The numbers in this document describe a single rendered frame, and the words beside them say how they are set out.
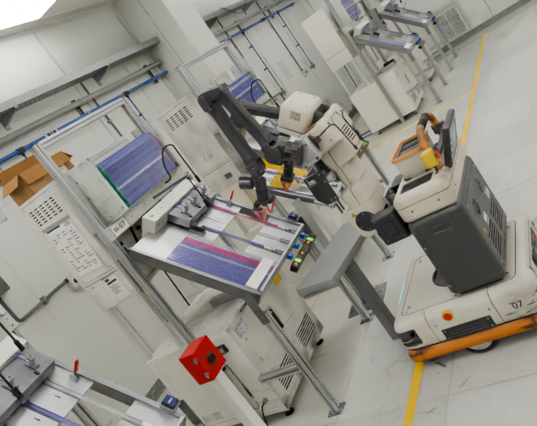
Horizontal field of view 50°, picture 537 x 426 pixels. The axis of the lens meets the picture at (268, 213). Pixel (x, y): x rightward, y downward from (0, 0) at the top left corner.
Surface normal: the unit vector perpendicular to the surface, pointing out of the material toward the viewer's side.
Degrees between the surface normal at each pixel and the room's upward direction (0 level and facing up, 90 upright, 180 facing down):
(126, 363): 90
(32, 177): 80
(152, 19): 90
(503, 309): 90
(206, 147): 90
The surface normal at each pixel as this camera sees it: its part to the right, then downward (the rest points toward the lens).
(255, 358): 0.74, -0.40
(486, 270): -0.35, 0.47
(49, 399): 0.15, -0.83
